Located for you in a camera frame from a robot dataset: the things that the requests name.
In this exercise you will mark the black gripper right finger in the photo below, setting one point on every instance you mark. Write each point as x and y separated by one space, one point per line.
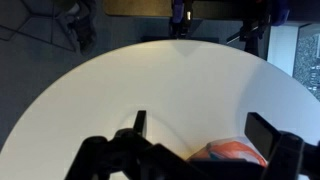
261 134

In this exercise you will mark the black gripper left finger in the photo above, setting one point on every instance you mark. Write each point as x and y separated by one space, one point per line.
140 124

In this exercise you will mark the orange translucent plastic bag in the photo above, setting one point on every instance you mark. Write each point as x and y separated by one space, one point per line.
230 149

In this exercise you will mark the dark shoe on floor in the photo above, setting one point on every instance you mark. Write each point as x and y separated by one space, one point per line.
83 13

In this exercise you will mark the black camera tripod stand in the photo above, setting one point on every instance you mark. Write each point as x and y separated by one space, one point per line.
250 32

